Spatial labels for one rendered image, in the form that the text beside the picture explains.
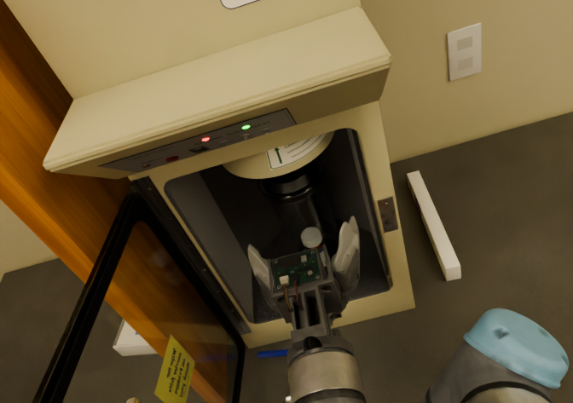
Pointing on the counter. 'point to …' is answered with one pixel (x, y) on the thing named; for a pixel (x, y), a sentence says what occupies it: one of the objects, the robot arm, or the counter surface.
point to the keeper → (388, 214)
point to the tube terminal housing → (230, 31)
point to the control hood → (226, 93)
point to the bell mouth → (280, 158)
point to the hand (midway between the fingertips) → (302, 233)
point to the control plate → (232, 133)
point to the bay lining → (264, 211)
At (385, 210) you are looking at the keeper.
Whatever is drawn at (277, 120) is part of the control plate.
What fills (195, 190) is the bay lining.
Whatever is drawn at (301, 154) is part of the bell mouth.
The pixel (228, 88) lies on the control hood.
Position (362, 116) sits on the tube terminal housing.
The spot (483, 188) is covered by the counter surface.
